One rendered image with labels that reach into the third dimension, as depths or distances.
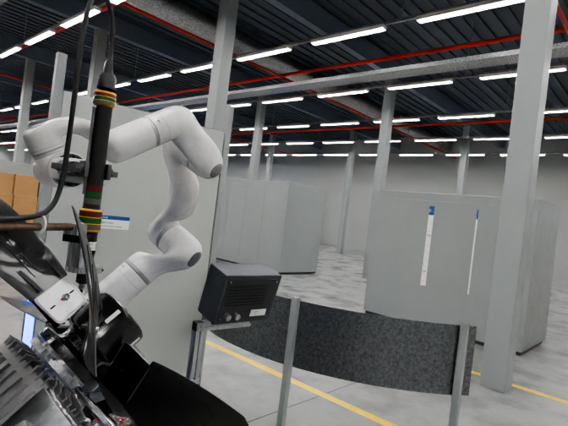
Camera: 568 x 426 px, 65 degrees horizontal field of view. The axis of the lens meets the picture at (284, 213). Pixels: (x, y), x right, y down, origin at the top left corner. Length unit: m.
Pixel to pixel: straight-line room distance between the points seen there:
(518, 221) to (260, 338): 2.95
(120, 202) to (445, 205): 5.09
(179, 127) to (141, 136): 0.12
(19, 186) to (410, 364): 7.68
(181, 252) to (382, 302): 6.00
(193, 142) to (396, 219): 6.10
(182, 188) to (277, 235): 9.32
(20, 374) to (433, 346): 2.27
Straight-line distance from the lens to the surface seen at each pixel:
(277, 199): 10.88
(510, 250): 4.89
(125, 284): 1.64
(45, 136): 1.18
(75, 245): 0.96
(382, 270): 7.39
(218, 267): 1.58
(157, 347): 3.26
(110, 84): 0.99
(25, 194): 9.16
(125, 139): 1.24
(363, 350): 2.70
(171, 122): 1.30
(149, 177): 3.01
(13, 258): 0.91
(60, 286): 0.94
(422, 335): 2.72
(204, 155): 1.39
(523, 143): 4.98
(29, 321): 1.36
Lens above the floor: 1.46
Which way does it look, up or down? level
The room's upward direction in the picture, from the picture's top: 7 degrees clockwise
